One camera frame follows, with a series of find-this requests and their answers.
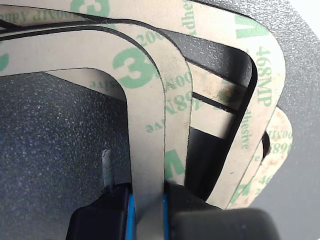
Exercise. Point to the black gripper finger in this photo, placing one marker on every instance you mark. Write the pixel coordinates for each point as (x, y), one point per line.
(185, 200)
(105, 220)

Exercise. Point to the beige adhesive rectangular frame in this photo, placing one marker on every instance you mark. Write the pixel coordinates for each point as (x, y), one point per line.
(280, 140)
(176, 112)
(147, 150)
(265, 82)

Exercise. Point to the dark grey rectangular mat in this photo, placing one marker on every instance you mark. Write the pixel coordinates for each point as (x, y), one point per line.
(50, 137)

